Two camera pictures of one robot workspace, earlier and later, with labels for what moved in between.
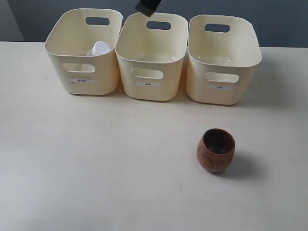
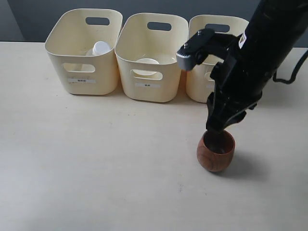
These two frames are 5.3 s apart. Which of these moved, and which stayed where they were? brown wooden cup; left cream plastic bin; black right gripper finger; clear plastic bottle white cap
Moved: black right gripper finger
Stayed: left cream plastic bin; brown wooden cup; clear plastic bottle white cap
